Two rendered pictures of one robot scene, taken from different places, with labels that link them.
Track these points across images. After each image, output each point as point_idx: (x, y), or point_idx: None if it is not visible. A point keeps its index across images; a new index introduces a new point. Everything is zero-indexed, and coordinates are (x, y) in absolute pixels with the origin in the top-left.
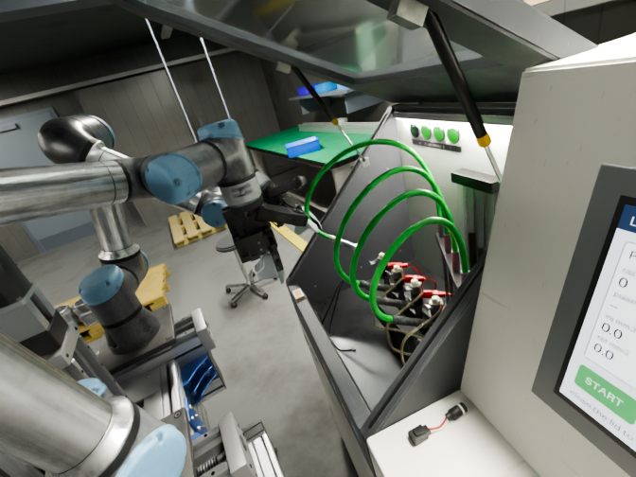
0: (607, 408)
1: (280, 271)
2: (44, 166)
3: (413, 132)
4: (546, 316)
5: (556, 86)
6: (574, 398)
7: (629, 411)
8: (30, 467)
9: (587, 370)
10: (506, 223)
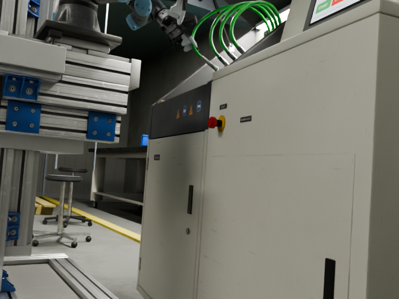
0: (323, 10)
1: (183, 10)
2: None
3: (265, 34)
4: (309, 3)
5: None
6: (314, 19)
7: (329, 3)
8: (12, 21)
9: (319, 5)
10: None
